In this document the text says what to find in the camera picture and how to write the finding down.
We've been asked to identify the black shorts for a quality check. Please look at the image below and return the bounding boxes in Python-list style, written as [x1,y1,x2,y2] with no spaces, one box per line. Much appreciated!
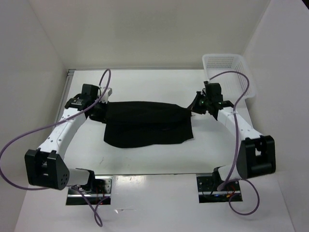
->
[104,101,194,148]

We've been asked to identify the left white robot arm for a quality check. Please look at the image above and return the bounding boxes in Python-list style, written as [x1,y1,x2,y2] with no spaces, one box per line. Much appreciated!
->
[25,84,112,193]

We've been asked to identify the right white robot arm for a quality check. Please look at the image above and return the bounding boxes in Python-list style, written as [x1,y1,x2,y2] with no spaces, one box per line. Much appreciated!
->
[189,81,276,190]

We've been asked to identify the white plastic basket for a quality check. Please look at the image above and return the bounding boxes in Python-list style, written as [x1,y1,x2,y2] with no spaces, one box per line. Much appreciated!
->
[202,54,256,102]

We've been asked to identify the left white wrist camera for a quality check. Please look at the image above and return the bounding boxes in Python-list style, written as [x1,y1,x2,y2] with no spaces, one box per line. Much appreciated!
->
[98,87,112,103]

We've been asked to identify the aluminium table frame rail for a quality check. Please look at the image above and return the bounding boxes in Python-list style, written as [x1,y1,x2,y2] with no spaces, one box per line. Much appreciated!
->
[40,69,76,126]

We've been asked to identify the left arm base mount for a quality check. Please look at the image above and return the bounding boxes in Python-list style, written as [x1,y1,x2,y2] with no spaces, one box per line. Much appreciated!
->
[66,176,112,206]

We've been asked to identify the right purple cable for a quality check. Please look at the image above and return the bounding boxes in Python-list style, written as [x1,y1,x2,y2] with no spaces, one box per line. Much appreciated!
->
[207,70,261,216]

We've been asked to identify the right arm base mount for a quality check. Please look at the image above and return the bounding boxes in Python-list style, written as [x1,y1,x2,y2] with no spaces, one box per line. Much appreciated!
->
[196,173,243,203]

